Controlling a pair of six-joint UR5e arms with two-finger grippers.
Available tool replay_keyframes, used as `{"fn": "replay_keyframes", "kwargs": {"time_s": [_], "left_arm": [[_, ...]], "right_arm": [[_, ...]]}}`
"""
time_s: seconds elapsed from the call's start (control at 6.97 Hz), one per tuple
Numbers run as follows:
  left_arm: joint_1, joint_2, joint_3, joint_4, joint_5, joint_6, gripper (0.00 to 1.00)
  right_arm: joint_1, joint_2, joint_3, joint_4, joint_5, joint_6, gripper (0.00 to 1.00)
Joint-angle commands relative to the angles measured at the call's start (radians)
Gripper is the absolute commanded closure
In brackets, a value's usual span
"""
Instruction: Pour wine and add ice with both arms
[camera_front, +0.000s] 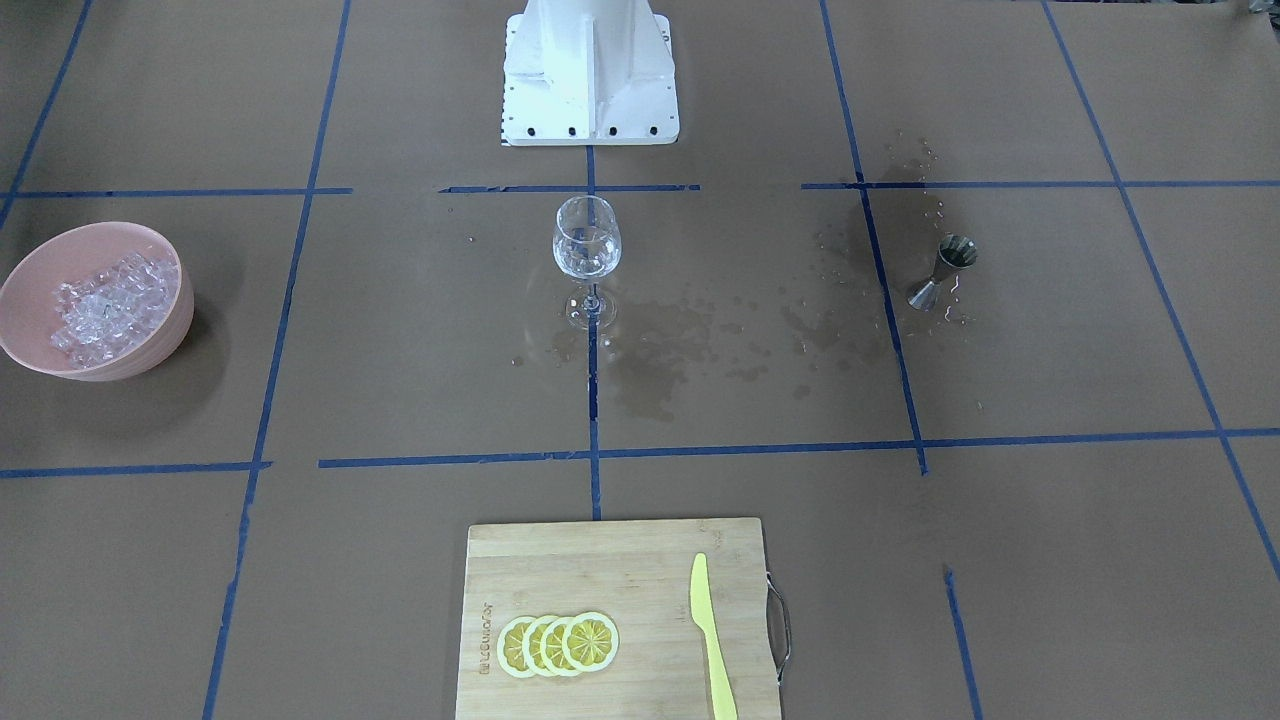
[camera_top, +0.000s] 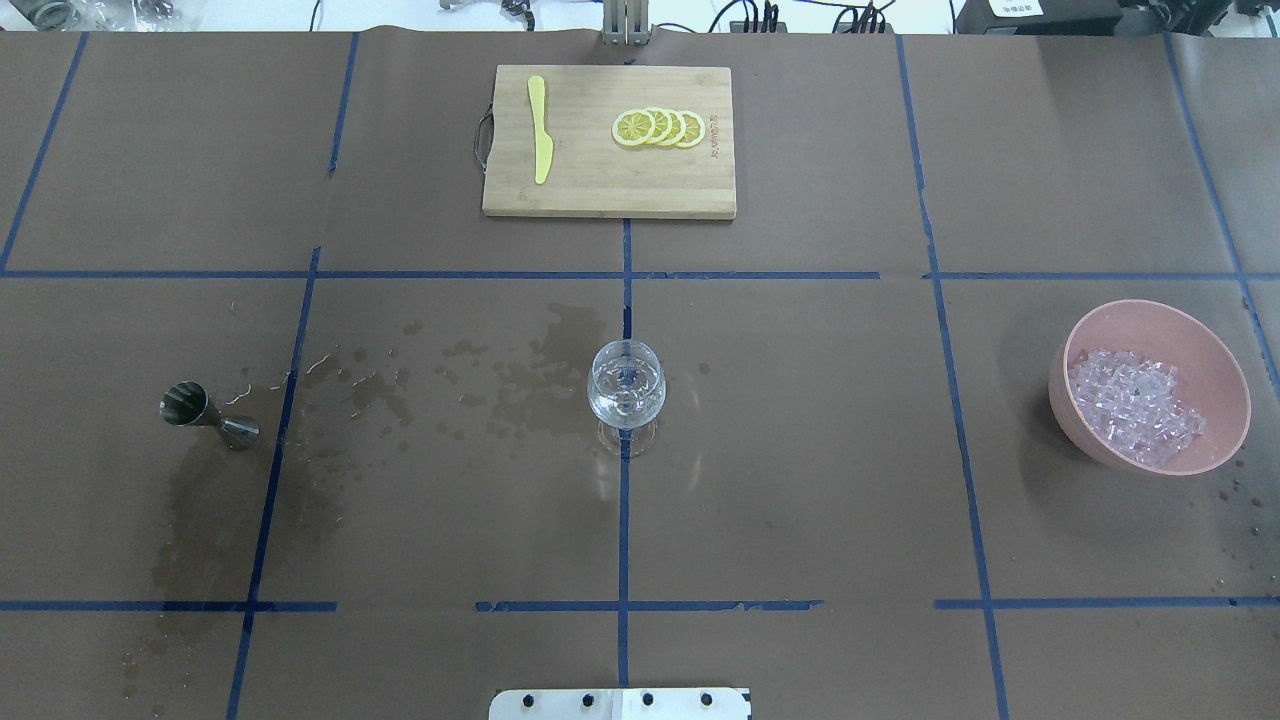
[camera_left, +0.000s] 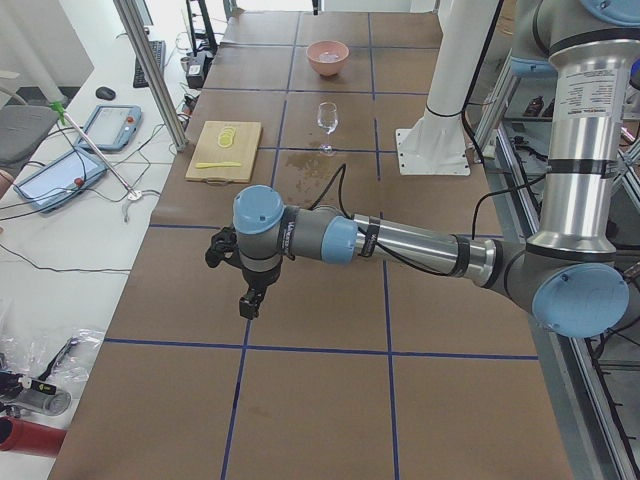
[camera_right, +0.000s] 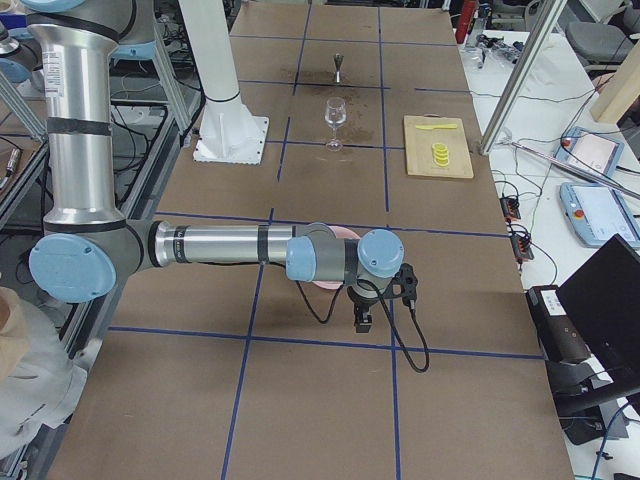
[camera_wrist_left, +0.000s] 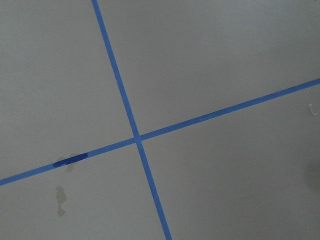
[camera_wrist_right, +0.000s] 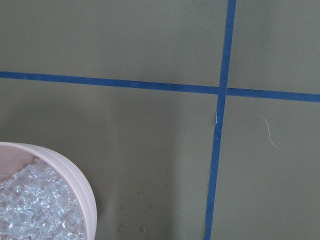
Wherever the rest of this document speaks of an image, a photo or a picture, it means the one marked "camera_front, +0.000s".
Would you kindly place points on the clear wine glass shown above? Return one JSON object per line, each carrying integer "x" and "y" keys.
{"x": 587, "y": 248}

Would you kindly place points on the clear ice cubes pile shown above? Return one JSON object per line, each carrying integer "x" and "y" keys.
{"x": 114, "y": 309}

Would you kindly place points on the bamboo cutting board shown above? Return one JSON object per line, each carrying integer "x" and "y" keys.
{"x": 638, "y": 573}

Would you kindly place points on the yellow plastic knife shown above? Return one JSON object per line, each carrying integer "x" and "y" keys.
{"x": 722, "y": 703}

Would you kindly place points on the lemon slice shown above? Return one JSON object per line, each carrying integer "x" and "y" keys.
{"x": 551, "y": 648}
{"x": 532, "y": 645}
{"x": 511, "y": 657}
{"x": 590, "y": 642}

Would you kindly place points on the pink bowl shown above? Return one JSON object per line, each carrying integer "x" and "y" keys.
{"x": 29, "y": 314}

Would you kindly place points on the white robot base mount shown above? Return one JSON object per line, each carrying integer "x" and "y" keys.
{"x": 580, "y": 73}

